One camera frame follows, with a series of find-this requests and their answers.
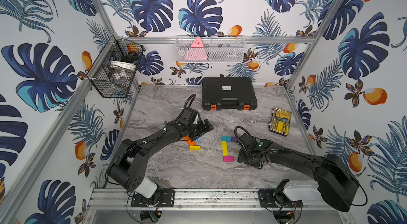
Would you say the long yellow block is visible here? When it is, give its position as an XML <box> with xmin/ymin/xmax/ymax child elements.
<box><xmin>222</xmin><ymin>141</ymin><xmax>229</xmax><ymax>156</ymax></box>

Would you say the black wire basket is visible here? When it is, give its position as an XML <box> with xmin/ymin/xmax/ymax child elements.
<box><xmin>86</xmin><ymin>36</ymin><xmax>146</xmax><ymax>99</ymax></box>

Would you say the small yellow block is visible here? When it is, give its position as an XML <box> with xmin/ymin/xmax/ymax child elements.
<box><xmin>189</xmin><ymin>145</ymin><xmax>201</xmax><ymax>150</ymax></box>

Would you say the black plastic tool case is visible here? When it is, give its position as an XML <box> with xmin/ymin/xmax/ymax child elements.
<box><xmin>201</xmin><ymin>77</ymin><xmax>258</xmax><ymax>111</ymax></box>

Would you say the clear mesh wall shelf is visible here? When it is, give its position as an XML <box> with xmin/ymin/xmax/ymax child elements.
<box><xmin>175</xmin><ymin>35</ymin><xmax>247</xmax><ymax>64</ymax></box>

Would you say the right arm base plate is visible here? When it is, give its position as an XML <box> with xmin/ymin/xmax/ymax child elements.
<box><xmin>258</xmin><ymin>189</ymin><xmax>304</xmax><ymax>208</ymax></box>

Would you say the yellow screwdriver bit set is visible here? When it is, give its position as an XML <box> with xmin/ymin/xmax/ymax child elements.
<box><xmin>269</xmin><ymin>107</ymin><xmax>291</xmax><ymax>137</ymax></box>

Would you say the teal block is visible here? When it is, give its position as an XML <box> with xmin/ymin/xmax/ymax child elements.
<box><xmin>221</xmin><ymin>136</ymin><xmax>232</xmax><ymax>142</ymax></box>

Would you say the orange block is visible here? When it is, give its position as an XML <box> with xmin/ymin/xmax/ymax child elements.
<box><xmin>186</xmin><ymin>140</ymin><xmax>196</xmax><ymax>146</ymax></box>

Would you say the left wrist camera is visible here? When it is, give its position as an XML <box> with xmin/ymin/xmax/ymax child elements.
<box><xmin>179</xmin><ymin>107</ymin><xmax>201</xmax><ymax>127</ymax></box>

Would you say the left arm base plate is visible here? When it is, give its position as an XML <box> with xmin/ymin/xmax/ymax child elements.
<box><xmin>130</xmin><ymin>188</ymin><xmax>175</xmax><ymax>208</ymax></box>

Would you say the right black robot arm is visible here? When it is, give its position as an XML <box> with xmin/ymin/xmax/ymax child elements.
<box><xmin>236</xmin><ymin>133</ymin><xmax>360</xmax><ymax>212</ymax></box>

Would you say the white coil in basket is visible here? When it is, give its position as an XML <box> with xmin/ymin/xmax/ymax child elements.
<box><xmin>110</xmin><ymin>61</ymin><xmax>136</xmax><ymax>71</ymax></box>

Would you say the magenta block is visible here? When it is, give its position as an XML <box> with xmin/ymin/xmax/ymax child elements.
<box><xmin>223</xmin><ymin>156</ymin><xmax>235</xmax><ymax>162</ymax></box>

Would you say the aluminium front rail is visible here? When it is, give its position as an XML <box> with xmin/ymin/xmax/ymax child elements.
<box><xmin>87</xmin><ymin>187</ymin><xmax>348</xmax><ymax>211</ymax></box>

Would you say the pink triangle object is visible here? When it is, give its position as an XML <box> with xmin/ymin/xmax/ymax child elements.
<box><xmin>184</xmin><ymin>36</ymin><xmax>208</xmax><ymax>61</ymax></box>

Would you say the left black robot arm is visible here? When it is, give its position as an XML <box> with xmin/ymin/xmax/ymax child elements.
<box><xmin>106</xmin><ymin>119</ymin><xmax>214</xmax><ymax>199</ymax></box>

